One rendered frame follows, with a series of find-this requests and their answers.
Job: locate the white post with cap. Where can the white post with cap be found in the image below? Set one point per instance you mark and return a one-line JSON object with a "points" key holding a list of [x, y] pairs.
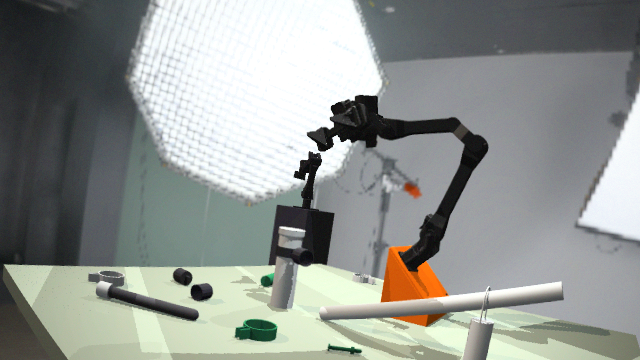
{"points": [[284, 281]]}

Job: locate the short green cylinder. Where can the short green cylinder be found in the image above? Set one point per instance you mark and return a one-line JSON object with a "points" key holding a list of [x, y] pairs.
{"points": [[267, 280]]}

